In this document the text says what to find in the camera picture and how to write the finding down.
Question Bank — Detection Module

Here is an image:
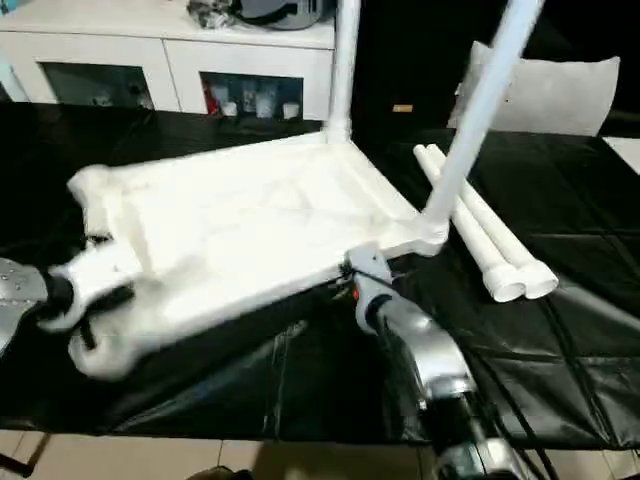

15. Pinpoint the white plastic table leg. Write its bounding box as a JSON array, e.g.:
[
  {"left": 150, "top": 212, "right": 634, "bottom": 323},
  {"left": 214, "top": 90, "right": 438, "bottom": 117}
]
[
  {"left": 424, "top": 143, "right": 560, "bottom": 301},
  {"left": 413, "top": 144, "right": 527, "bottom": 305},
  {"left": 324, "top": 0, "right": 362, "bottom": 145},
  {"left": 421, "top": 0, "right": 547, "bottom": 242}
]

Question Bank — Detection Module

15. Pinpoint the white plastic table top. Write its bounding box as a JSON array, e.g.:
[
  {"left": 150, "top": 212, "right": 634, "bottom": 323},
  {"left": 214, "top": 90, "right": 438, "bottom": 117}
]
[{"left": 66, "top": 129, "right": 450, "bottom": 385}]

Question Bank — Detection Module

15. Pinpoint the white cabinet with glass doors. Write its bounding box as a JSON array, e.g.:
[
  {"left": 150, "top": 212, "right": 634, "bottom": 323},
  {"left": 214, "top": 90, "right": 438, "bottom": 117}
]
[{"left": 0, "top": 7, "right": 336, "bottom": 122}]

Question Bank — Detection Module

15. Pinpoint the grey round bag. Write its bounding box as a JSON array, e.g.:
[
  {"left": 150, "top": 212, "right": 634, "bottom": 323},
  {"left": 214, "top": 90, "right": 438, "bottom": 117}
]
[{"left": 233, "top": 0, "right": 338, "bottom": 32}]

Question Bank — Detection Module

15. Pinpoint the grey cushion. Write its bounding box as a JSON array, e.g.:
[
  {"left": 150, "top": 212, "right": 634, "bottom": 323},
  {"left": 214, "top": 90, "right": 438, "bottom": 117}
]
[{"left": 446, "top": 40, "right": 622, "bottom": 138}]

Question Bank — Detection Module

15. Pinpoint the dark clutter pile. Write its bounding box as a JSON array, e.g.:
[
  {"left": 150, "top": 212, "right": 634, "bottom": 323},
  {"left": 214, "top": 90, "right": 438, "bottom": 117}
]
[{"left": 186, "top": 0, "right": 242, "bottom": 31}]

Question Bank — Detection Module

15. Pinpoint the white flat board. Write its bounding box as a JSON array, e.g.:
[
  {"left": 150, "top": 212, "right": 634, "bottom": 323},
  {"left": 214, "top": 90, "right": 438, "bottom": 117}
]
[{"left": 601, "top": 134, "right": 640, "bottom": 177}]

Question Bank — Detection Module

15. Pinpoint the black right camera cable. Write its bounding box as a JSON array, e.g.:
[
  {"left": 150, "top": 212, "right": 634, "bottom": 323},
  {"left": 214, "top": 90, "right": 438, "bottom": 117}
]
[{"left": 349, "top": 268, "right": 557, "bottom": 480}]

